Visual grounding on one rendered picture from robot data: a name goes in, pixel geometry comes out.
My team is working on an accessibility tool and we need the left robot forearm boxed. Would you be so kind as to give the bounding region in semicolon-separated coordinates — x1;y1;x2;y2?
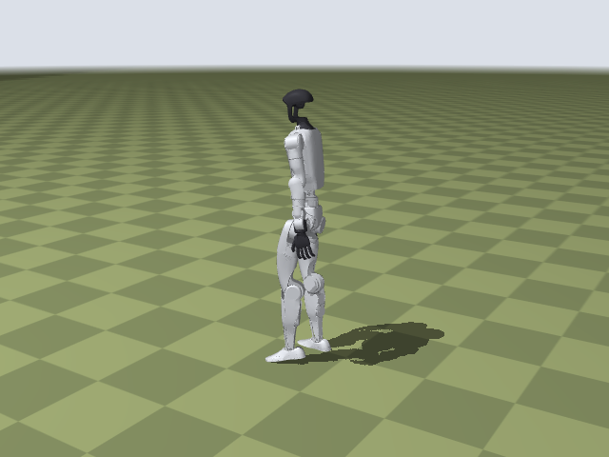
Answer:
289;177;306;230

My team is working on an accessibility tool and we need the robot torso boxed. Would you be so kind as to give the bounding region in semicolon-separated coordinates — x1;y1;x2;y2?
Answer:
286;126;324;231

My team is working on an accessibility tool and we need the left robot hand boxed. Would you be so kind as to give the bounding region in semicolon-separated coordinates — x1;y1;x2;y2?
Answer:
291;220;315;260

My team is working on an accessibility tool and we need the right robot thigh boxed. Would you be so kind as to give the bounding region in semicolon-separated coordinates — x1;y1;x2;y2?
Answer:
298;216;325;293

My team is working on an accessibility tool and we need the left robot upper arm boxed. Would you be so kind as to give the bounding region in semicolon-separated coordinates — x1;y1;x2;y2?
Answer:
285;133;305;188

